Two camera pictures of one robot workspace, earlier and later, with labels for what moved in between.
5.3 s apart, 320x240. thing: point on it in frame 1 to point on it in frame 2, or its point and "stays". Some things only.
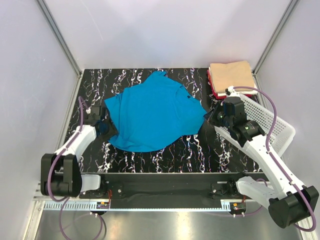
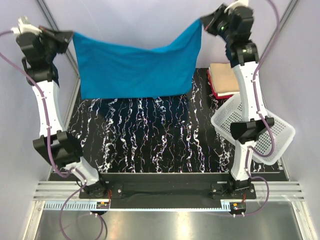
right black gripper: x=211 y=119 to x=208 y=21
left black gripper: x=112 y=132 to x=65 y=36
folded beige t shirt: x=237 y=74 stays
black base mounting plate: x=221 y=186 stays
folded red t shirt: x=212 y=86 stays
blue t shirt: x=150 y=116 to x=107 y=70
